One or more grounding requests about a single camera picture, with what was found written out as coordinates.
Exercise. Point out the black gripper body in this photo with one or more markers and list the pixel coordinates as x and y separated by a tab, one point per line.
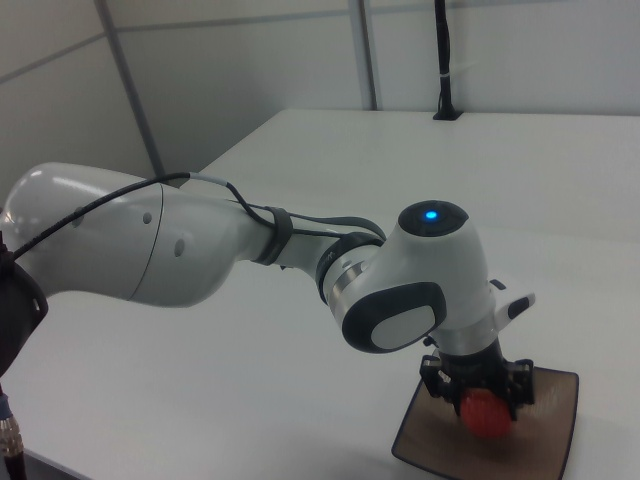
472	367

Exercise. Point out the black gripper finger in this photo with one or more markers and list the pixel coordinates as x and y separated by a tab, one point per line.
520	382
437	382

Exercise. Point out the red apple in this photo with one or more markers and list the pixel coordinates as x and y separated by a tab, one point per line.
486	412

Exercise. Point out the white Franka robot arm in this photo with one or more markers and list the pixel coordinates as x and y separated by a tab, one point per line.
150	240

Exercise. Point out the brown square ceramic plate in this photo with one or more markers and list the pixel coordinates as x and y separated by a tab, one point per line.
545	435

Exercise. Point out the black pole with base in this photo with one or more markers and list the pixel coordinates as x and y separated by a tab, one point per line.
444	60

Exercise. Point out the grey partition frame post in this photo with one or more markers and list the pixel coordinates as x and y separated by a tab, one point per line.
369	55
132	90

